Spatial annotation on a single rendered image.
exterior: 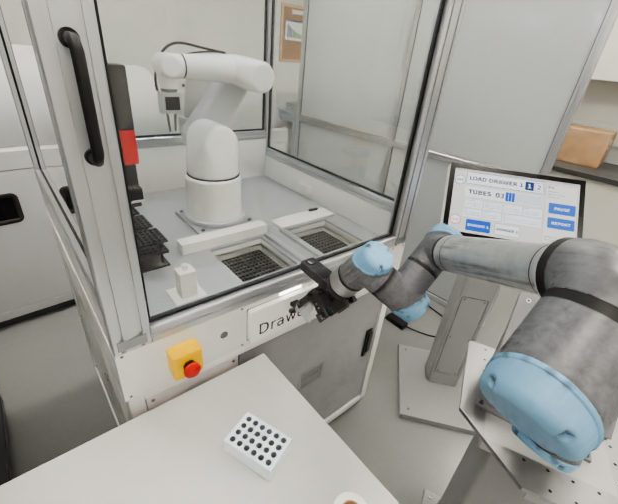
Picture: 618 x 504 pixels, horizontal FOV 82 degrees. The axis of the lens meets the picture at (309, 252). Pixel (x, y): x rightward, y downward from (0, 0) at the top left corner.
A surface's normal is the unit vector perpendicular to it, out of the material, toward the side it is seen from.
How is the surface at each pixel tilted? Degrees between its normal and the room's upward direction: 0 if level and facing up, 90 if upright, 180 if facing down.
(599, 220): 90
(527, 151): 90
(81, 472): 0
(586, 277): 44
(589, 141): 88
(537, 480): 0
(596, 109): 90
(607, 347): 48
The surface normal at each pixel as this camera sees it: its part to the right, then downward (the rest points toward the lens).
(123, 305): 0.63, 0.43
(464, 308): -0.20, 0.47
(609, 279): -0.41, -0.66
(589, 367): -0.22, -0.25
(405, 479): 0.09, -0.87
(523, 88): -0.72, 0.29
